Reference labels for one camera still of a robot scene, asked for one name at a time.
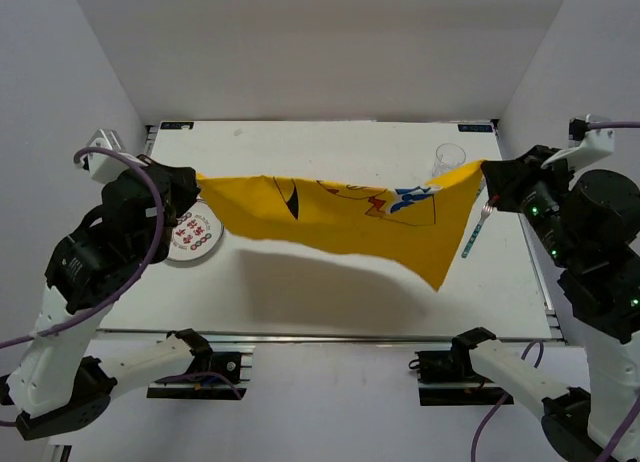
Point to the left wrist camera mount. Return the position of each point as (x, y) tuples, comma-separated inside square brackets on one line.
[(105, 157)]

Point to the yellow printed cloth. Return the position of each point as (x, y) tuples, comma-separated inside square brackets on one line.
[(419, 227)]

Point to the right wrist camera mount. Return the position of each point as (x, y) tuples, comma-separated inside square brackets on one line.
[(591, 139)]

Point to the white plate with red print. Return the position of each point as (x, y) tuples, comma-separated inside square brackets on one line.
[(197, 234)]

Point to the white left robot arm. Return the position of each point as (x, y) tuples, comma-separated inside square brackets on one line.
[(57, 388)]

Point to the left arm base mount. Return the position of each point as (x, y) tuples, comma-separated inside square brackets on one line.
[(223, 375)]

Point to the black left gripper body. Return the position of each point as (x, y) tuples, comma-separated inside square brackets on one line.
[(186, 194)]

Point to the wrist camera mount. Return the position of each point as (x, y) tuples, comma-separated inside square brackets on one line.
[(105, 157), (591, 139)]

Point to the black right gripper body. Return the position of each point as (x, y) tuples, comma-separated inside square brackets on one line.
[(530, 185)]

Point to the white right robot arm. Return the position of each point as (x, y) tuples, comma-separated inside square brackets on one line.
[(586, 223)]

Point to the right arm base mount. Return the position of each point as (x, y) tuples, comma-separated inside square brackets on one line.
[(443, 383)]

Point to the fork with teal handle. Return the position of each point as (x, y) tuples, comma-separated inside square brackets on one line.
[(486, 212)]

